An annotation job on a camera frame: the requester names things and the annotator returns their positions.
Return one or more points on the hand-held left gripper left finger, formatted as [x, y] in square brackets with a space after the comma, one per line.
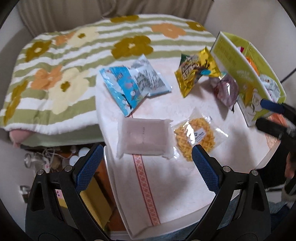
[89, 166]

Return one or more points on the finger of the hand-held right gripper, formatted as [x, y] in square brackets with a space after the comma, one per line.
[272, 127]
[270, 105]

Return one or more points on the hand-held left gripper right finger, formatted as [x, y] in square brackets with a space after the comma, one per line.
[205, 166]

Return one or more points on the clear noodle snack packet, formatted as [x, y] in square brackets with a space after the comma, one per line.
[194, 136]

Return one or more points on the dark purple snack packet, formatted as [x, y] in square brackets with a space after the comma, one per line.
[225, 90]

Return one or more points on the yellow-green cardboard box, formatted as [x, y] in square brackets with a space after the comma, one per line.
[233, 58]

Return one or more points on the pale mauve packet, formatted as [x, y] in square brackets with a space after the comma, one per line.
[143, 136]

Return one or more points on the light blue snowman packet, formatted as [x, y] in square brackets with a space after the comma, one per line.
[120, 92]

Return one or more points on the gold green snack bag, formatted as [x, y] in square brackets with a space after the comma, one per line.
[194, 69]

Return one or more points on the white blue-edged packet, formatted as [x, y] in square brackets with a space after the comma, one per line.
[152, 76]

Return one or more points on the person's right hand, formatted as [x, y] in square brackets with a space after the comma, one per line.
[291, 166]

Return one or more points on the white round roll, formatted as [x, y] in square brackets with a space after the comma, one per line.
[83, 152]
[74, 160]

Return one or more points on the yellow flat box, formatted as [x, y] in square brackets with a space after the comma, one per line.
[97, 201]

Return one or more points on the pink pillow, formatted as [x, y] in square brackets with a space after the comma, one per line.
[18, 136]

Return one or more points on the green striped floral blanket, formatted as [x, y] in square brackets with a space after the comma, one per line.
[69, 46]

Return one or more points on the beige curtain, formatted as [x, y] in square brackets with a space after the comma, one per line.
[115, 7]

